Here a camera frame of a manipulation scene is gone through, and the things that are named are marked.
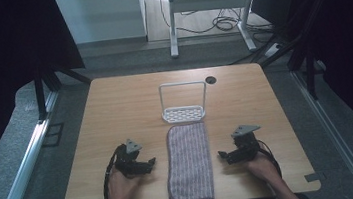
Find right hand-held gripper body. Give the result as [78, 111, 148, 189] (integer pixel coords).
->
[229, 122, 266, 164]

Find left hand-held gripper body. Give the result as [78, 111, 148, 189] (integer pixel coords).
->
[112, 137, 147, 180]

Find person's left hand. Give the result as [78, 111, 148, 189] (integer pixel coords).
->
[104, 165, 144, 199]

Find person's right hand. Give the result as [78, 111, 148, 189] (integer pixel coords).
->
[243, 150, 283, 187]

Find purple striped towel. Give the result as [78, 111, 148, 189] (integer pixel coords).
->
[152, 120, 217, 199]

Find white power strip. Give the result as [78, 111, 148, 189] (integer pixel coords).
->
[263, 42, 285, 59]

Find black stand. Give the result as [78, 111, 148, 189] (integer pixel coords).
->
[220, 0, 349, 110]
[30, 60, 97, 122]

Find dark curtain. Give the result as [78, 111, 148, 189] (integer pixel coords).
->
[250, 0, 353, 170]
[0, 0, 98, 184]

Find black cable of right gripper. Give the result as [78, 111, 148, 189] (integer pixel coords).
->
[257, 137, 284, 182]

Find white wire rack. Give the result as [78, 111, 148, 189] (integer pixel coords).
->
[157, 78, 211, 126]

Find black table cable hole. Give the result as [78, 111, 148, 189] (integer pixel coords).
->
[204, 75, 218, 86]

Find aluminium floor rail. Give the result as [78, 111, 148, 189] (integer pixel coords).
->
[0, 89, 73, 199]
[290, 62, 353, 199]

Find black floor cables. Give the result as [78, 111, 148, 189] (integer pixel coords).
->
[158, 0, 276, 47]

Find white desk frame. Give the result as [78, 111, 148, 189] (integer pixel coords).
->
[164, 0, 266, 62]

